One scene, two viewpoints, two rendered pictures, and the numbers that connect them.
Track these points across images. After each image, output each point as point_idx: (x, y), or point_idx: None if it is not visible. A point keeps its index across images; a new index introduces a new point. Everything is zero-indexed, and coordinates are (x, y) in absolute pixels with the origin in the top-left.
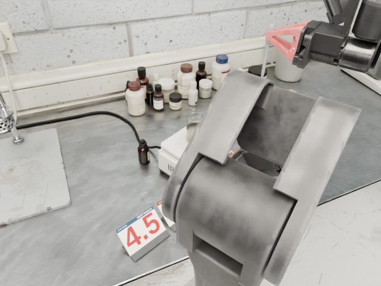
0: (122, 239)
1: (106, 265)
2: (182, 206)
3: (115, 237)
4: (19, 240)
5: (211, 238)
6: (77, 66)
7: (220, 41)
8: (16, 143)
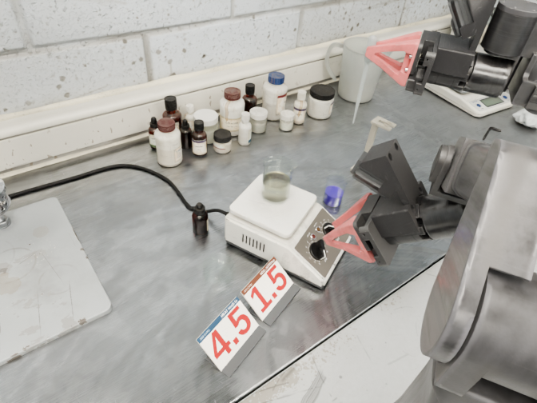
0: (207, 350)
1: (192, 390)
2: (478, 345)
3: (192, 348)
4: (49, 377)
5: (520, 383)
6: (73, 100)
7: (268, 53)
8: (0, 228)
